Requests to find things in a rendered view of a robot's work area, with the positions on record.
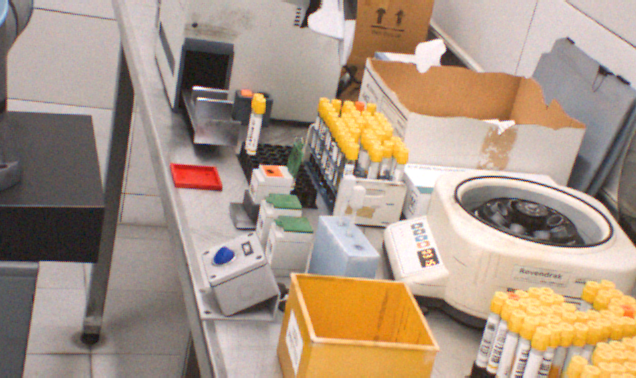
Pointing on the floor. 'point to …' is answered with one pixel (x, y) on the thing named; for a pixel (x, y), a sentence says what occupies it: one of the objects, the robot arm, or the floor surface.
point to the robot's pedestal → (6, 315)
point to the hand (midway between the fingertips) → (326, 47)
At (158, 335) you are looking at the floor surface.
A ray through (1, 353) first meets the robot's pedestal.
